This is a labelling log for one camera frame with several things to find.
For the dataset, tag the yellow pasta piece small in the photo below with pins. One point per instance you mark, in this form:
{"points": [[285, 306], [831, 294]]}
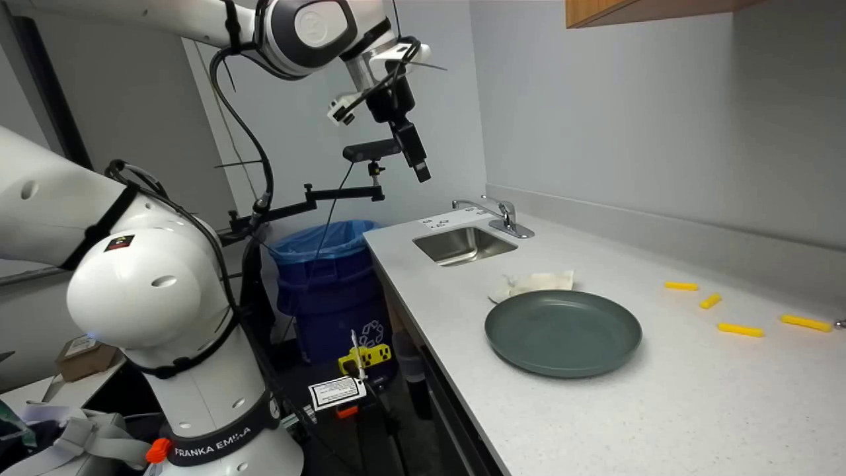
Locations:
{"points": [[708, 303]]}

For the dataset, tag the white towel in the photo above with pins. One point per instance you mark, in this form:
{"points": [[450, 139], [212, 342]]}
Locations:
{"points": [[539, 281]]}

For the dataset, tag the steel sink basin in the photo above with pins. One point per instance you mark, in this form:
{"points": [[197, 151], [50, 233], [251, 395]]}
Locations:
{"points": [[460, 244]]}

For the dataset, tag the black camera on mount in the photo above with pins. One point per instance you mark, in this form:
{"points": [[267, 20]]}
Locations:
{"points": [[370, 151]]}

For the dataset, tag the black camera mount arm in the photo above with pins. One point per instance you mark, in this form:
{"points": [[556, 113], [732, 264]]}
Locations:
{"points": [[245, 227]]}

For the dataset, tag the yellow pasta piece far left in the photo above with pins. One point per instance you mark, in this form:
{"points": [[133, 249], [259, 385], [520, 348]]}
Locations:
{"points": [[686, 286]]}

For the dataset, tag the white label plate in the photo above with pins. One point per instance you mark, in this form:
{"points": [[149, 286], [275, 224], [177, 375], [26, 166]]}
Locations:
{"points": [[337, 393]]}

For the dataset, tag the blue trash bin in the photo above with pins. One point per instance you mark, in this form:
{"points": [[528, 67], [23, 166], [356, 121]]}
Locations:
{"points": [[326, 281]]}

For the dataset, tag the dark green plate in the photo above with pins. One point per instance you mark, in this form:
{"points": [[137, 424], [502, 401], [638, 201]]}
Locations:
{"points": [[561, 334]]}

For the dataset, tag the yellow black label tag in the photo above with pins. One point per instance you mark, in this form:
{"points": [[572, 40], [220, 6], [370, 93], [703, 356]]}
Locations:
{"points": [[363, 357]]}

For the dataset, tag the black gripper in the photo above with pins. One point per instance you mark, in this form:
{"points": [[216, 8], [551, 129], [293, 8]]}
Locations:
{"points": [[390, 105]]}

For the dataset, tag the yellow pasta piece right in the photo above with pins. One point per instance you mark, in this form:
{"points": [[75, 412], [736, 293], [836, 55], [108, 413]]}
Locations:
{"points": [[807, 324]]}

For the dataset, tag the cardboard box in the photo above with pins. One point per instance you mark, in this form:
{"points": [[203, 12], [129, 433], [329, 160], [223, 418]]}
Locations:
{"points": [[84, 357]]}

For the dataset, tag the yellow pasta piece front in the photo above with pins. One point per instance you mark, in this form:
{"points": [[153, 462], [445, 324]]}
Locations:
{"points": [[737, 328]]}

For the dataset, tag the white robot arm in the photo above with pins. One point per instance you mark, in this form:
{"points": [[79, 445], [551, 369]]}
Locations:
{"points": [[149, 277]]}

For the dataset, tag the wooden wall cabinet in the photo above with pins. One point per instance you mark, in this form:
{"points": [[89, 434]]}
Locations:
{"points": [[623, 12]]}

